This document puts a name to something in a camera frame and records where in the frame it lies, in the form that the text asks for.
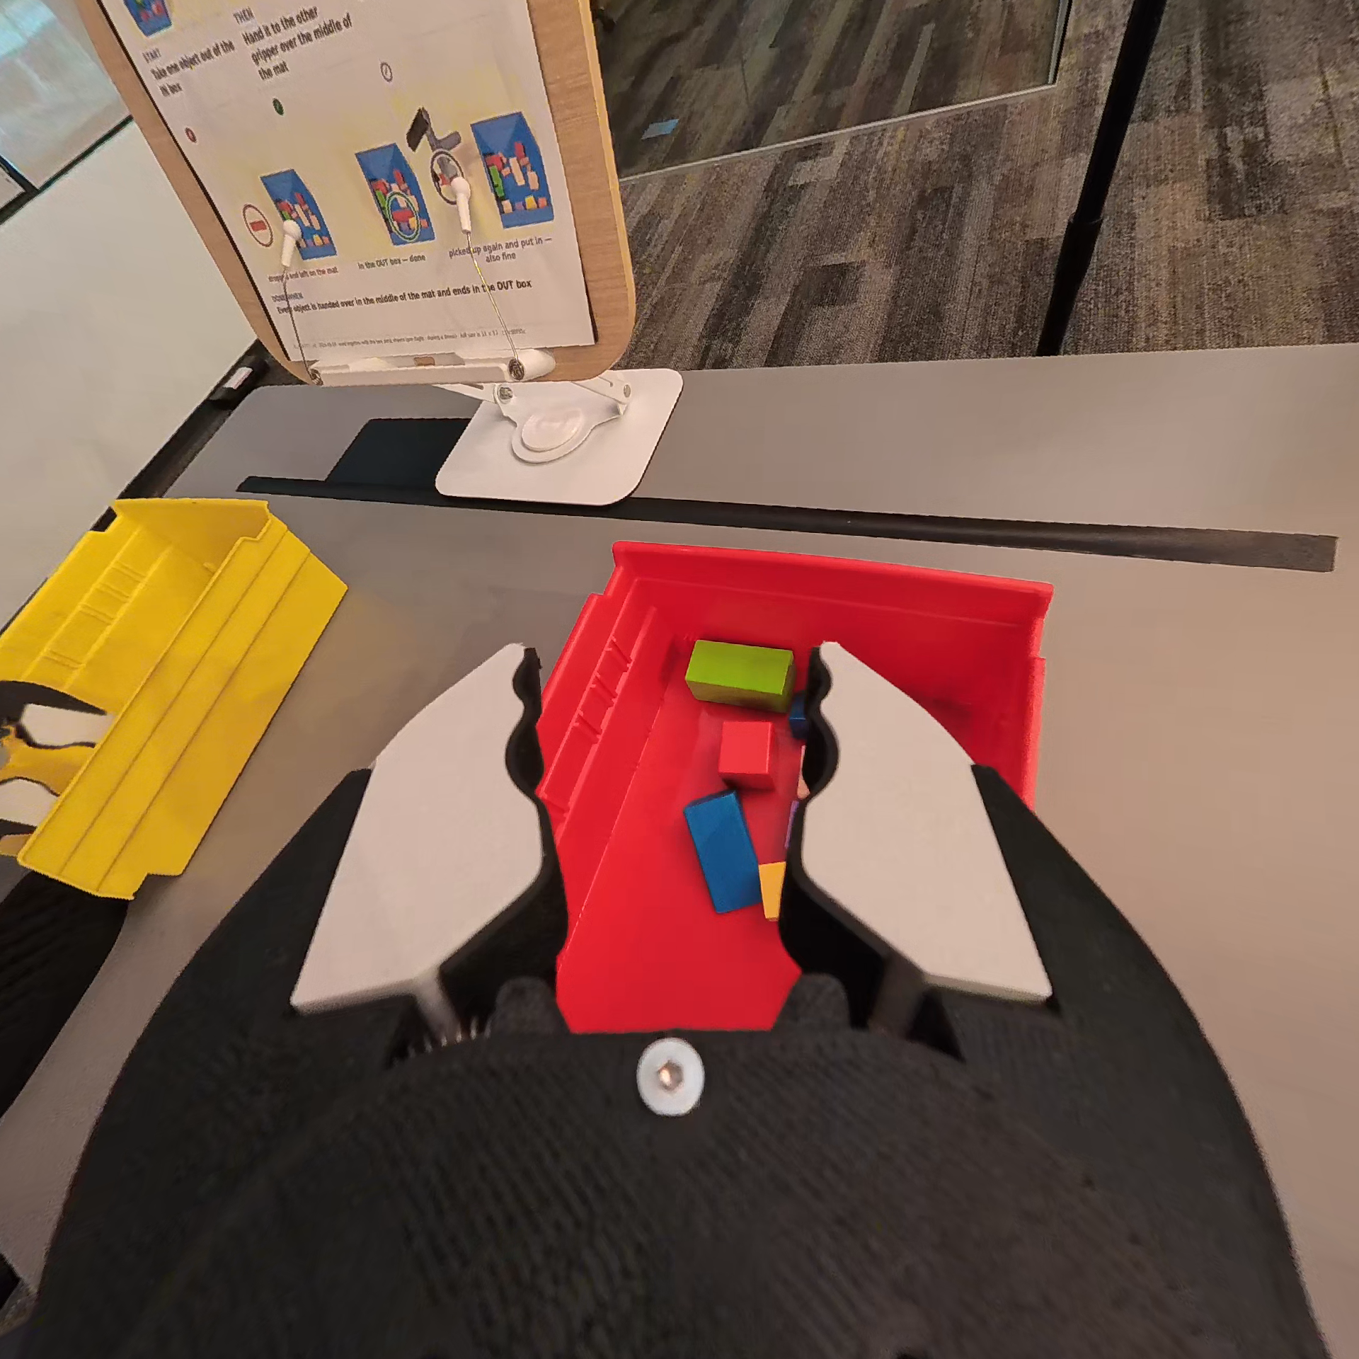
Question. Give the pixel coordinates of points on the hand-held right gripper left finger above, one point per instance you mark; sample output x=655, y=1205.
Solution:
x=424, y=849

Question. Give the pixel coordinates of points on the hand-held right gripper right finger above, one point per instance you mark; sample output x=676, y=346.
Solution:
x=912, y=859

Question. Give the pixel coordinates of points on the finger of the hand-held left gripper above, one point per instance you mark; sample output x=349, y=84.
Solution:
x=63, y=726
x=21, y=801

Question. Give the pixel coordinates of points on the yellow plastic bin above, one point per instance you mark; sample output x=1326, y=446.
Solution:
x=158, y=689

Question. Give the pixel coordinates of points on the purple wooden cube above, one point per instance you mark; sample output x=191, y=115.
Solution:
x=791, y=823

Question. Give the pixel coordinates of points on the yellow wooden cube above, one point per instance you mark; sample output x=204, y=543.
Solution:
x=773, y=890

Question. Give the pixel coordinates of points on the dark blue wedge block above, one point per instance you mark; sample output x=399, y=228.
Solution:
x=797, y=720

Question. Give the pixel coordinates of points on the large blue wooden block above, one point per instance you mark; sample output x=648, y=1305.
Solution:
x=726, y=849

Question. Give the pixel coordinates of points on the red wooden block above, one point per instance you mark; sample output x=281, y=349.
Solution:
x=746, y=754

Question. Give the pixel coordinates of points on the red plastic bin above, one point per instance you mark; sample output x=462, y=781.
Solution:
x=637, y=903

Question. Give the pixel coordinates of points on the green wooden block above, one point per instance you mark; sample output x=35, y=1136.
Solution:
x=737, y=676

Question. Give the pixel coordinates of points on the black floor box white label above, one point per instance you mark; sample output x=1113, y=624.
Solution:
x=241, y=378

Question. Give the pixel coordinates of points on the large blind-covered window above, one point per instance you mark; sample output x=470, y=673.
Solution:
x=53, y=84

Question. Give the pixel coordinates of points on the instruction sheet on stand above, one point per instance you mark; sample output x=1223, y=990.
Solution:
x=606, y=158

